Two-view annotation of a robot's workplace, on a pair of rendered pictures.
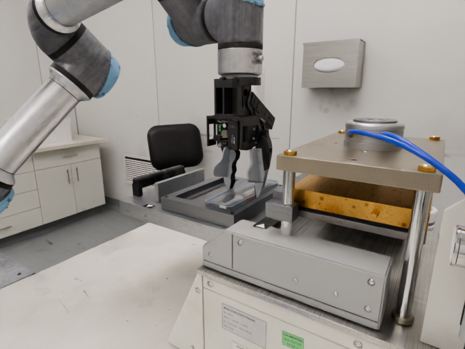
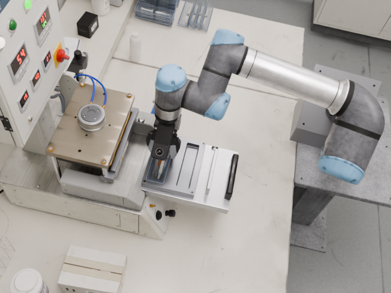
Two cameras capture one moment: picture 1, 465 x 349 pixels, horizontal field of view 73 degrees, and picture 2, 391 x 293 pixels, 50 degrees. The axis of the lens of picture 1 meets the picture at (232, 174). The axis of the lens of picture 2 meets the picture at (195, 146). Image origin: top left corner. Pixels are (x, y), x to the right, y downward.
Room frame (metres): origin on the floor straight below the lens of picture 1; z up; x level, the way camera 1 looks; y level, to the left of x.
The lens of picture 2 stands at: (1.23, -0.31, 2.13)
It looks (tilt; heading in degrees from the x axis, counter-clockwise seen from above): 56 degrees down; 148
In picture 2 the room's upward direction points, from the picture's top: 12 degrees clockwise
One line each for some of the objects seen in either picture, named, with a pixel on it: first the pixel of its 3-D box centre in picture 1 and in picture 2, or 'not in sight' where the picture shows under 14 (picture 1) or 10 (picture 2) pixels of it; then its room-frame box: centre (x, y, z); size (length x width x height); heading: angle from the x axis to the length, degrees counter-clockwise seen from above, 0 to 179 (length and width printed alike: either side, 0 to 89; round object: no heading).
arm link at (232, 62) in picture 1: (241, 64); (167, 106); (0.56, -0.02, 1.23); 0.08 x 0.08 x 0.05
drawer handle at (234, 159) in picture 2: (160, 179); (231, 175); (0.70, 0.17, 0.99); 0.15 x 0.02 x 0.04; 147
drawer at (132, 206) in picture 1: (207, 197); (188, 168); (0.63, 0.05, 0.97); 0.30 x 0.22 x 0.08; 57
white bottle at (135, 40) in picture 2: not in sight; (135, 46); (-0.10, 0.10, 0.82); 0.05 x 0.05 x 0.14
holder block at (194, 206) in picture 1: (226, 196); (174, 163); (0.60, 0.01, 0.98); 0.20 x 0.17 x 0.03; 147
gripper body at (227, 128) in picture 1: (237, 113); (166, 122); (0.55, -0.01, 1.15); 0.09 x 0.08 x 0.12; 147
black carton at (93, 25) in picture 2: not in sight; (88, 24); (-0.28, -0.06, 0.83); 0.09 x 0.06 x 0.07; 139
